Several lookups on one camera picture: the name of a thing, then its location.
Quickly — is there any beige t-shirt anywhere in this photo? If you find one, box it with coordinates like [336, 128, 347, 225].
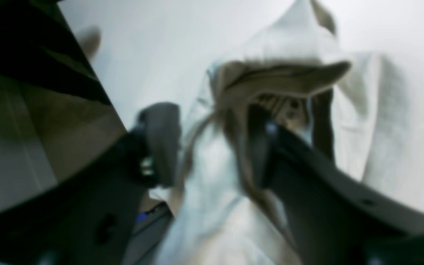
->
[152, 0, 424, 265]

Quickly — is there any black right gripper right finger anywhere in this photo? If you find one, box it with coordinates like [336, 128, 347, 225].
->
[248, 105, 424, 265]

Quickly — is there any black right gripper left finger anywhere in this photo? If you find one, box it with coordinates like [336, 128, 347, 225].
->
[0, 102, 181, 265]

